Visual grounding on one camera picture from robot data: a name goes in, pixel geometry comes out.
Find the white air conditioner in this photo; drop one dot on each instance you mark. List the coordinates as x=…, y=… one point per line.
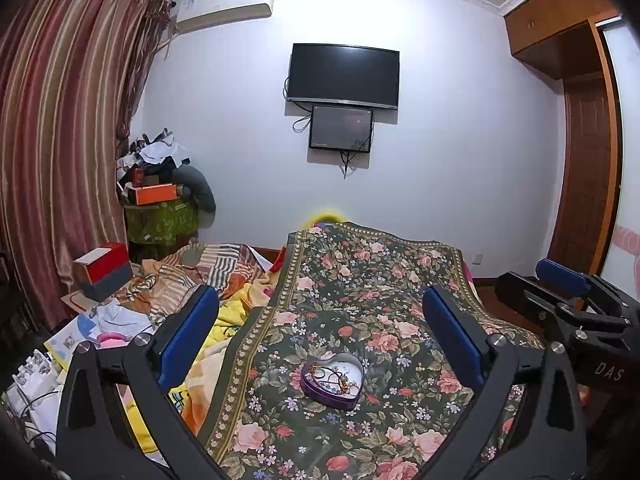
x=225, y=10

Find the purple heart-shaped tin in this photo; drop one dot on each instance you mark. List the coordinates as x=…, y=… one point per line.
x=332, y=390

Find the striped quilt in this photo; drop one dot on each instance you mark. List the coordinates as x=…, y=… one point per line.
x=210, y=270

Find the yellow blanket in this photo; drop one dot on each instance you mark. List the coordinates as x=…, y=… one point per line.
x=240, y=320

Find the wall-mounted television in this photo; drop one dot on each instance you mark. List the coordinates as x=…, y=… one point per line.
x=344, y=75

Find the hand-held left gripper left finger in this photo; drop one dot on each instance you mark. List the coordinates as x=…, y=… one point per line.
x=192, y=330

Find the pink plastic object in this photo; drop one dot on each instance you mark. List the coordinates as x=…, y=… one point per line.
x=111, y=341

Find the white wardrobe sliding door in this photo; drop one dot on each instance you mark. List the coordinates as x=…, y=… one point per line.
x=627, y=160

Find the wall socket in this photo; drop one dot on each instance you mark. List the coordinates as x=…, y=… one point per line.
x=476, y=259

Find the small wall-mounted monitor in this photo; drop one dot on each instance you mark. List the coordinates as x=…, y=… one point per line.
x=340, y=129

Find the orange box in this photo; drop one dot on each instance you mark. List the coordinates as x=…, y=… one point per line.
x=156, y=194

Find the yellow pillow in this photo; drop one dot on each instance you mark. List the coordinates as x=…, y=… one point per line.
x=326, y=216

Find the pile of clothes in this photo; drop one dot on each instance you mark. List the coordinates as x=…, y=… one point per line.
x=152, y=150

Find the red and grey box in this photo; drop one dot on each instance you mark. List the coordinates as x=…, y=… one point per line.
x=102, y=270

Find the wooden overhead cabinet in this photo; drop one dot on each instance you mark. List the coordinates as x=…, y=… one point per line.
x=550, y=40

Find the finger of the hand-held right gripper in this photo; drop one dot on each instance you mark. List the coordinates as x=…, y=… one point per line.
x=562, y=277
x=530, y=297

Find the wooden door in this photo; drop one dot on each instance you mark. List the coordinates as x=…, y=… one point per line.
x=585, y=185

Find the floral blanket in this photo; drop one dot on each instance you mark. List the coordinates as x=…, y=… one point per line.
x=380, y=310

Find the striped curtain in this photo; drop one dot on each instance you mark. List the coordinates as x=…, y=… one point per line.
x=65, y=135

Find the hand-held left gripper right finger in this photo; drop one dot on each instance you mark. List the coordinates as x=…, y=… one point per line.
x=452, y=335

